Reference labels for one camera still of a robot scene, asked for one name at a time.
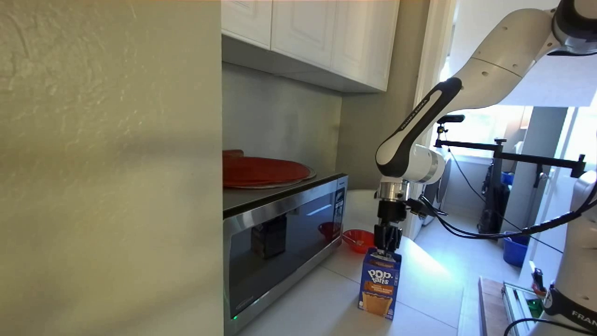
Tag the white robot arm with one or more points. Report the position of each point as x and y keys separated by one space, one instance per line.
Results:
x=497 y=61

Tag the white wall cabinets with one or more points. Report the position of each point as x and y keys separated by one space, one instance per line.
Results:
x=310 y=30

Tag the wooden robot mounting table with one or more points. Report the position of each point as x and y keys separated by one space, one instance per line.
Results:
x=493 y=308

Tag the blue bin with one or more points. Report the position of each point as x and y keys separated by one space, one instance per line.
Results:
x=515 y=250

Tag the blue pastry box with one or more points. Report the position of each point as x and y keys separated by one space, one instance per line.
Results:
x=381 y=285

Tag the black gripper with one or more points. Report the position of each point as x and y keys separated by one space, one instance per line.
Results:
x=390 y=218

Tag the red bowl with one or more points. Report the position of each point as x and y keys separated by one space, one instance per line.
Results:
x=357 y=239

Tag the red round plate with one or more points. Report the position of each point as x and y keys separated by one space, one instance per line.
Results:
x=264 y=170

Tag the stainless steel microwave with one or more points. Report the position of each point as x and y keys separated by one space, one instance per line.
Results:
x=280 y=242

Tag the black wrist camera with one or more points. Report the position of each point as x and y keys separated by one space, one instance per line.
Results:
x=420 y=207

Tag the black camera stand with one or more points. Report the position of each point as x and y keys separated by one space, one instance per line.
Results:
x=529 y=156

